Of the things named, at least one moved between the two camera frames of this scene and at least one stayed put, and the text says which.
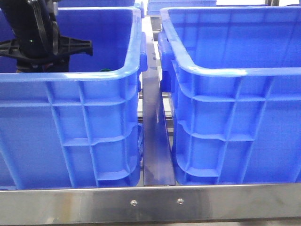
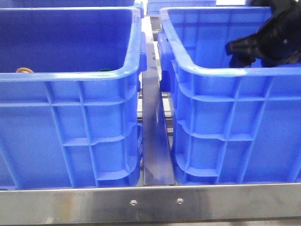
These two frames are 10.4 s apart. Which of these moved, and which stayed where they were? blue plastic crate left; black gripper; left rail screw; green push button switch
Moved: black gripper
Stayed: blue plastic crate left; left rail screw; green push button switch
